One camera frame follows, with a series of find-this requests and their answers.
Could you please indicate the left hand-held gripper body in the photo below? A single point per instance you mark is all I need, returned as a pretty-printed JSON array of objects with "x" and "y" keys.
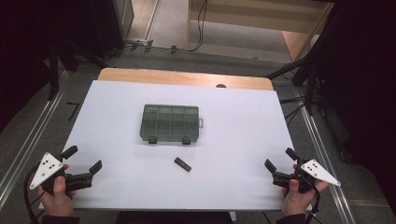
[{"x": 46, "y": 168}]

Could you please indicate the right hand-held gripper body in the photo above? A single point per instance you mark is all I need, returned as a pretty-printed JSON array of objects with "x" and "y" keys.
[{"x": 317, "y": 171}]

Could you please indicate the smoky clear plastic compartment box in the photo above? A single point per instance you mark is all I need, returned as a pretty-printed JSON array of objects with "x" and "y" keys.
[{"x": 169, "y": 123}]

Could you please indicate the small black bar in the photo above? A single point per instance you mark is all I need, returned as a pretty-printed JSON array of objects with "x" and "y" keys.
[{"x": 182, "y": 164}]

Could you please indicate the person's left hand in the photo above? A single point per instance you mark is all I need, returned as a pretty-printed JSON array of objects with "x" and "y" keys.
[{"x": 57, "y": 202}]

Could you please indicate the person's right hand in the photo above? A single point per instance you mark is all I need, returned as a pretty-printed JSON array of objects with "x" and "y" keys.
[{"x": 297, "y": 202}]

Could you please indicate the white table board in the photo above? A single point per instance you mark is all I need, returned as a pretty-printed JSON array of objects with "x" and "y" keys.
[{"x": 236, "y": 149}]

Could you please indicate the black metal stand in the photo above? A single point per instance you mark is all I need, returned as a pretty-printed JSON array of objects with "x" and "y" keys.
[
  {"x": 310, "y": 90},
  {"x": 53, "y": 74}
]

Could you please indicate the black curtain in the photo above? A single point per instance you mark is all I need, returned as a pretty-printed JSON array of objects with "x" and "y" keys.
[
  {"x": 364, "y": 93},
  {"x": 21, "y": 46}
]

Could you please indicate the dark table grommet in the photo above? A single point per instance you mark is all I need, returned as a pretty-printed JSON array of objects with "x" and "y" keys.
[{"x": 221, "y": 86}]

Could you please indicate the wooden table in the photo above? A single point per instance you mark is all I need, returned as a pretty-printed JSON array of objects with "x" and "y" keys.
[{"x": 174, "y": 77}]

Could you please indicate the dark cabinet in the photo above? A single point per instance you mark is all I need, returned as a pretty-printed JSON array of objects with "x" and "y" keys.
[{"x": 106, "y": 25}]

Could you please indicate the light wooden furniture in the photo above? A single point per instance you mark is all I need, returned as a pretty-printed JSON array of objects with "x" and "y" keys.
[{"x": 249, "y": 15}]

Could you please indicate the metal floor rail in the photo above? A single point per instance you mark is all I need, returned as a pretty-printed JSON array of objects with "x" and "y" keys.
[
  {"x": 34, "y": 137},
  {"x": 323, "y": 161}
]

